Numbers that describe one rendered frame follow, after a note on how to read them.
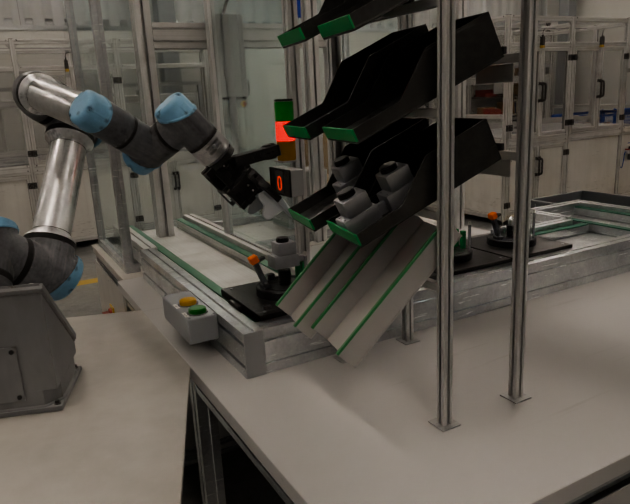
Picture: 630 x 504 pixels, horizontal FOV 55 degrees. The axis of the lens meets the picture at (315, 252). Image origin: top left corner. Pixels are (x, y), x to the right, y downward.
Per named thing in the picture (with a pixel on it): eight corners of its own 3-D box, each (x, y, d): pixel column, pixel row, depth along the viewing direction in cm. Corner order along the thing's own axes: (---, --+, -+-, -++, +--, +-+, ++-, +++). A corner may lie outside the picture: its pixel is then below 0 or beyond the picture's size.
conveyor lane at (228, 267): (264, 363, 132) (261, 320, 129) (161, 275, 203) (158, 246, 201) (372, 334, 145) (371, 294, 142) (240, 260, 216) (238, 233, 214)
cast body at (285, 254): (275, 270, 140) (273, 241, 138) (267, 266, 143) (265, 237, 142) (307, 264, 143) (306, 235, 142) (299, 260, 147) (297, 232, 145)
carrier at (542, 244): (512, 265, 163) (513, 219, 160) (452, 248, 184) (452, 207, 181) (572, 250, 174) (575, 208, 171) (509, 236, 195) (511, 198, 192)
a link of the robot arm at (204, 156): (209, 128, 132) (222, 128, 125) (224, 143, 134) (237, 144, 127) (186, 153, 130) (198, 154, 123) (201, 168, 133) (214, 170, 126)
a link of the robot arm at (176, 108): (154, 107, 127) (183, 83, 124) (191, 144, 133) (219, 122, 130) (146, 123, 121) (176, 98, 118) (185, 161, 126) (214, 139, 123)
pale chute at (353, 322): (355, 369, 98) (336, 354, 96) (327, 340, 110) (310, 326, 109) (463, 235, 99) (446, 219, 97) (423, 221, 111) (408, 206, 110)
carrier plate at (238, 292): (260, 325, 129) (260, 315, 129) (221, 296, 150) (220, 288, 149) (355, 302, 140) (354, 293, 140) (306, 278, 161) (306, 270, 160)
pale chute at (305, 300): (311, 339, 111) (293, 326, 109) (290, 316, 123) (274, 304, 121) (407, 221, 112) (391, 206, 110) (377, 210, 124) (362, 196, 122)
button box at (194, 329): (190, 345, 133) (187, 319, 132) (164, 318, 151) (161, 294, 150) (220, 338, 136) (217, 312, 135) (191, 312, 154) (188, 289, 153)
